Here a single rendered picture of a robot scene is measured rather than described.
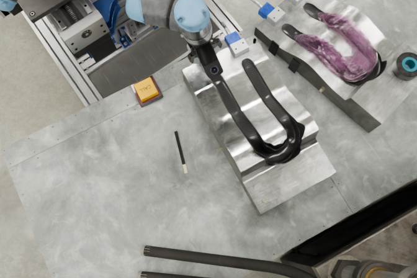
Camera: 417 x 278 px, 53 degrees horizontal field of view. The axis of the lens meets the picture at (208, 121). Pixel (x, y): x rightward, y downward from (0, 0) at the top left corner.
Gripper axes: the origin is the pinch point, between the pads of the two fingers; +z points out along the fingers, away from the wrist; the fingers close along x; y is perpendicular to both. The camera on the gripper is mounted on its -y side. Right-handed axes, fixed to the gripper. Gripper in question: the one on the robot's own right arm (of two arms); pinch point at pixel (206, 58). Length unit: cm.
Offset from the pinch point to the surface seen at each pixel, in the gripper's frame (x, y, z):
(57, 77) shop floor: 71, 55, 94
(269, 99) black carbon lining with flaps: -10.8, -19.7, 5.2
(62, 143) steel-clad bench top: 53, 0, 7
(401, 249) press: -23, -78, 9
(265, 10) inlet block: -25.4, 7.7, 12.3
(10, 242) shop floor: 123, -14, 77
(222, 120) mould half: 5.0, -18.6, 2.8
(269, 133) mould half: -4.8, -28.9, -2.2
